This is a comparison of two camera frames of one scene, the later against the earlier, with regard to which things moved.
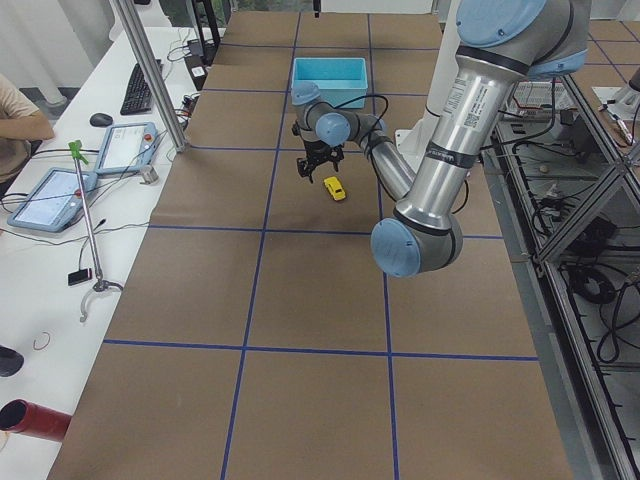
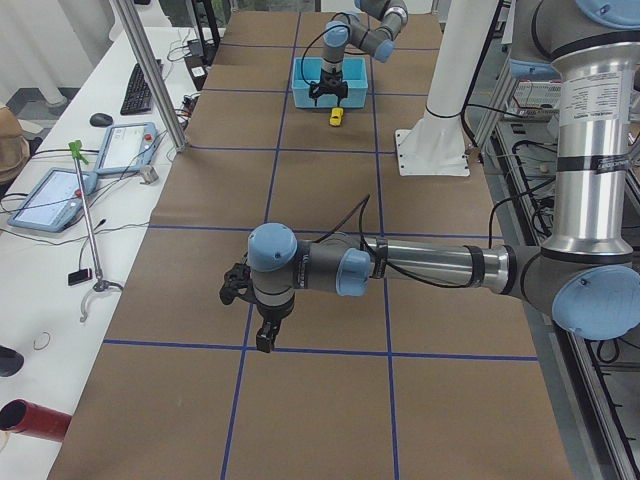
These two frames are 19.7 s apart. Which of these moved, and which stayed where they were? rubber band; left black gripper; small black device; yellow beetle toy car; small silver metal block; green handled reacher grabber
Moved: left black gripper; yellow beetle toy car
Stayed: rubber band; small black device; small silver metal block; green handled reacher grabber
